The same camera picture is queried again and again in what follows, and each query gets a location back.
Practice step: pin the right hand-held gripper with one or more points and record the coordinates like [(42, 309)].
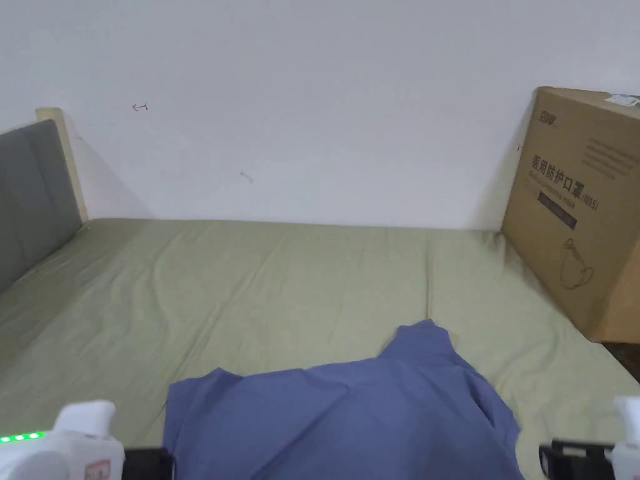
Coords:
[(622, 452)]

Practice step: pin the bed with pale green sheet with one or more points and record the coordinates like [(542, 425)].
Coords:
[(240, 290)]

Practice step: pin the brown cardboard carton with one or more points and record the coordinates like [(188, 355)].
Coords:
[(580, 210)]

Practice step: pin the blue shirt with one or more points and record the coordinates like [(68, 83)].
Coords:
[(340, 420)]

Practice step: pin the grey padded headboard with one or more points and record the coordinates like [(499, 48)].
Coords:
[(35, 195)]

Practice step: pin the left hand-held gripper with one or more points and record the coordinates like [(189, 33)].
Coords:
[(75, 450)]

